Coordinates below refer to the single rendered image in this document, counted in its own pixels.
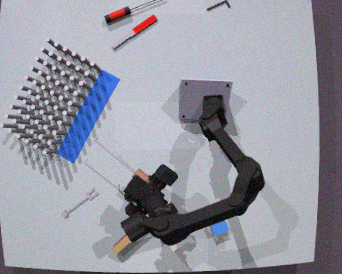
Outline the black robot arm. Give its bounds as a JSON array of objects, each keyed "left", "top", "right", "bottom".
[{"left": 121, "top": 95, "right": 265, "bottom": 246}]

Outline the grey metal wrench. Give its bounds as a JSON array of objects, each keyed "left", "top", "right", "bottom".
[{"left": 61, "top": 188, "right": 98, "bottom": 218}]

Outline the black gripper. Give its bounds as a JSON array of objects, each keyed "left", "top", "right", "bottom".
[{"left": 125, "top": 164, "right": 178, "bottom": 217}]

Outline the red-handled screwdriver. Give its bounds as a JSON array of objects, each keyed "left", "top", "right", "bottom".
[{"left": 104, "top": 0, "right": 155, "bottom": 24}]

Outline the tan flat bar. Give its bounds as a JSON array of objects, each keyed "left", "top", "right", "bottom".
[{"left": 112, "top": 234, "right": 131, "bottom": 254}]

